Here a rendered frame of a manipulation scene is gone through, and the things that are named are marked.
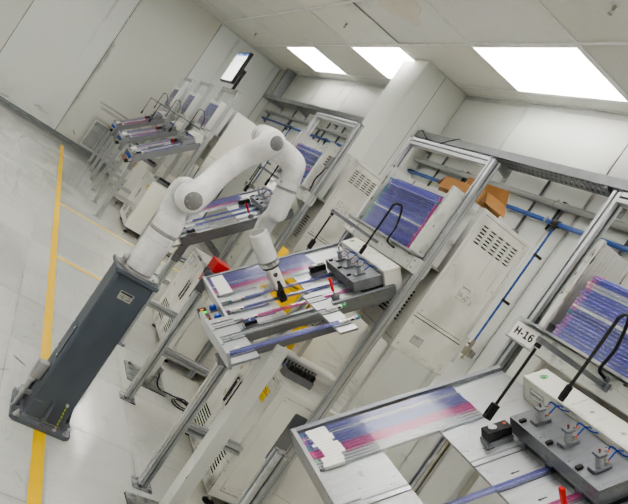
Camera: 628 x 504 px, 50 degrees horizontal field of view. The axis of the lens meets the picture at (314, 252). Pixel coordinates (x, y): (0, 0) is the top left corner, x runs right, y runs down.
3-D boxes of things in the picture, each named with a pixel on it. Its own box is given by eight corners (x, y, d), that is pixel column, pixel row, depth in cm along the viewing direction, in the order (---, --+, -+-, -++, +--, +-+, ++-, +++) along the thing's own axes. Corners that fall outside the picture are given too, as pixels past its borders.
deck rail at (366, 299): (236, 345, 268) (233, 331, 266) (235, 343, 270) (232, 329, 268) (397, 298, 287) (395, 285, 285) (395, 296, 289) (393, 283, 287)
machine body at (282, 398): (198, 505, 283) (281, 385, 280) (174, 421, 346) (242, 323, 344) (315, 553, 311) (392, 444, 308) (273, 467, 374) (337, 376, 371)
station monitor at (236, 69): (228, 84, 709) (250, 52, 707) (218, 82, 762) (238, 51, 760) (239, 92, 715) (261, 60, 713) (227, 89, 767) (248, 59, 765)
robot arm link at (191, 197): (181, 212, 271) (189, 223, 257) (164, 188, 266) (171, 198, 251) (282, 142, 278) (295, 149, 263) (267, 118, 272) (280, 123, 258)
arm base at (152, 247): (117, 266, 254) (144, 226, 253) (114, 252, 271) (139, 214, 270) (160, 290, 262) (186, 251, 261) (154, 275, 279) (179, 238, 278)
